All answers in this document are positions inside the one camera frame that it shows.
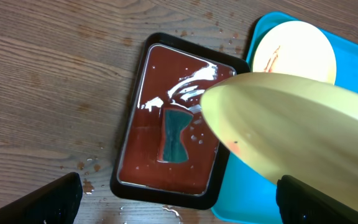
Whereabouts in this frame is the green and orange sponge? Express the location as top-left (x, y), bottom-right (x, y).
top-left (157, 105), bottom-right (193, 164)

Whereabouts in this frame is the yellow plate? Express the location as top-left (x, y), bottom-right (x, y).
top-left (200, 73), bottom-right (358, 211)
top-left (252, 21), bottom-right (337, 85)

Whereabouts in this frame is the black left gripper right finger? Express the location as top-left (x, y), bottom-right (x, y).
top-left (276, 175), bottom-right (358, 224)

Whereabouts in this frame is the black rectangular wash basin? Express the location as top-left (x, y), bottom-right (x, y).
top-left (110, 32), bottom-right (250, 210)

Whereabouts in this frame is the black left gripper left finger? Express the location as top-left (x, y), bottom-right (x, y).
top-left (0, 172), bottom-right (83, 224)

